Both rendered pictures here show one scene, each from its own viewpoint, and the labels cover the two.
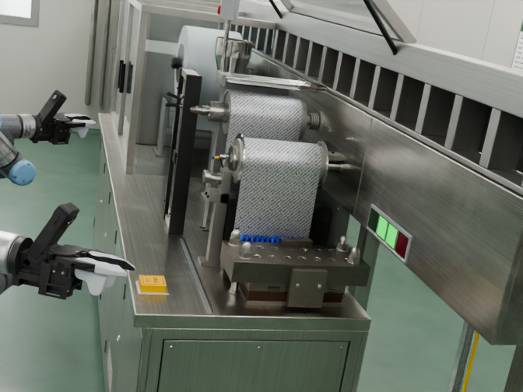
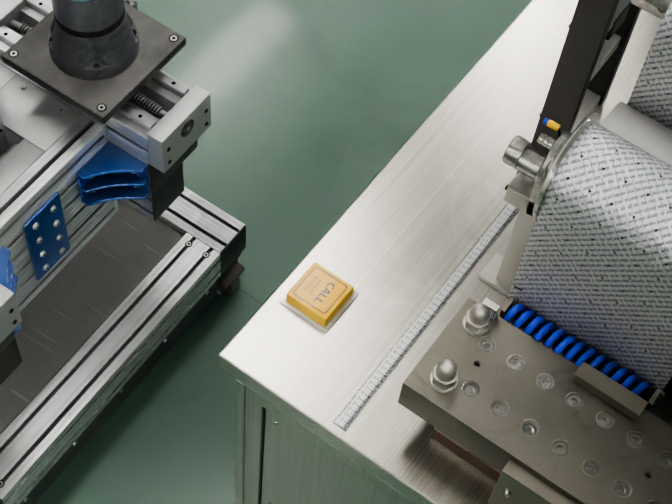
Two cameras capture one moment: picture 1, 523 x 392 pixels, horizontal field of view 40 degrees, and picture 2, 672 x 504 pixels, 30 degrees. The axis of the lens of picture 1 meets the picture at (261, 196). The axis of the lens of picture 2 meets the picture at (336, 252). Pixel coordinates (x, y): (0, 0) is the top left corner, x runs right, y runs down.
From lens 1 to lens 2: 147 cm
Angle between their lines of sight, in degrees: 54
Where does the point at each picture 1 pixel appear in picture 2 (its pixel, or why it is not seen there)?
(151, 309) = (255, 356)
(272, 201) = (596, 292)
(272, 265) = (472, 431)
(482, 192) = not seen: outside the picture
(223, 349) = (356, 480)
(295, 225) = (638, 354)
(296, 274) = (506, 478)
